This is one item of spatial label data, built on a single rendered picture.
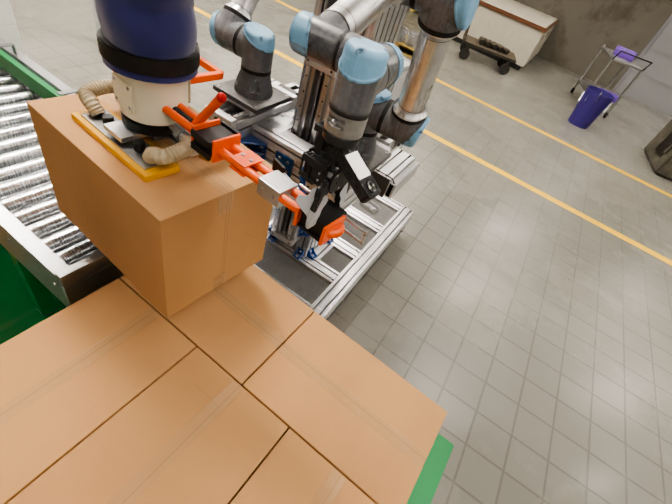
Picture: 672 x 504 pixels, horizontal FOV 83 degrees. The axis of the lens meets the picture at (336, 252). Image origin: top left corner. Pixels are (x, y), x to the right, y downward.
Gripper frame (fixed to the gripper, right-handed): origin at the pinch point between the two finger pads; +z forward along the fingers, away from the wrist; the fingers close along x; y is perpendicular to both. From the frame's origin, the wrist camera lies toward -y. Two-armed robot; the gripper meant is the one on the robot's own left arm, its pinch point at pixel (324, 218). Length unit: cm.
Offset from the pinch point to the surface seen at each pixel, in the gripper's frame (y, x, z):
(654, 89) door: -111, -1020, 77
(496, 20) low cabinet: 196, -779, 51
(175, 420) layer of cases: 8, 34, 66
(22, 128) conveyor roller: 164, 1, 65
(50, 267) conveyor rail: 75, 32, 61
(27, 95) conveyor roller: 192, -14, 65
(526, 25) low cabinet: 143, -785, 41
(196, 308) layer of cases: 35, 6, 66
